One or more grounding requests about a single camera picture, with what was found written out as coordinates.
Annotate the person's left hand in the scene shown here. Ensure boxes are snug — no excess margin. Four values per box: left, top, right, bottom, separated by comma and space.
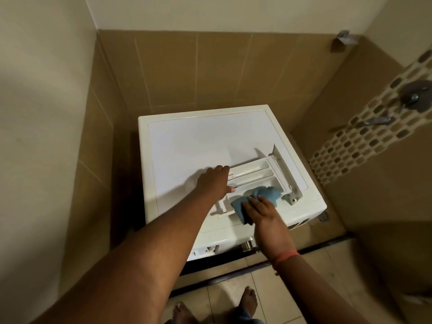
195, 165, 236, 201

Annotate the person's right hand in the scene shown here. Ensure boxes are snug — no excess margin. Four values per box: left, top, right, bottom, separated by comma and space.
241, 195, 297, 262

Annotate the blue cloth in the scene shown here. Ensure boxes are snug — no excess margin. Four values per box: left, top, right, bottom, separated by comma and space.
230, 186, 283, 226

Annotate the white washing machine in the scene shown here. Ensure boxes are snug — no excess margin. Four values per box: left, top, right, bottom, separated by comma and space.
137, 104, 328, 267

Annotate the person's left forearm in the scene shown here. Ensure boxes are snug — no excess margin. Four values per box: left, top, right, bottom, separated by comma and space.
33, 190, 216, 324

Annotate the person's right forearm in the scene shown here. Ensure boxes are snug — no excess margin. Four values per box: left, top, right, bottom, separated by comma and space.
271, 254, 372, 324

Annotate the person's right foot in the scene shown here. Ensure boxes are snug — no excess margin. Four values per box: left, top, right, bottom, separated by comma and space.
238, 286, 259, 318

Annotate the person's foot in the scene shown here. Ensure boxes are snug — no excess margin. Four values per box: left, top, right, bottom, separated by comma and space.
172, 301, 196, 324
238, 286, 259, 318

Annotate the person's left foot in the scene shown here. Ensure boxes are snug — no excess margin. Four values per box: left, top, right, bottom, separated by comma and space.
172, 301, 196, 324

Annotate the red thread wristband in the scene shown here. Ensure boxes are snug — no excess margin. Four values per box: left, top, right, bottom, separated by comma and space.
271, 250, 301, 275

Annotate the chrome shower mixer valve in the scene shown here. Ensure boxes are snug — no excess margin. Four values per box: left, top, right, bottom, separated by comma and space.
398, 80, 432, 110

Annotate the chrome wall hook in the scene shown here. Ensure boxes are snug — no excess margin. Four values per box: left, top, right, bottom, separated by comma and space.
330, 30, 359, 53

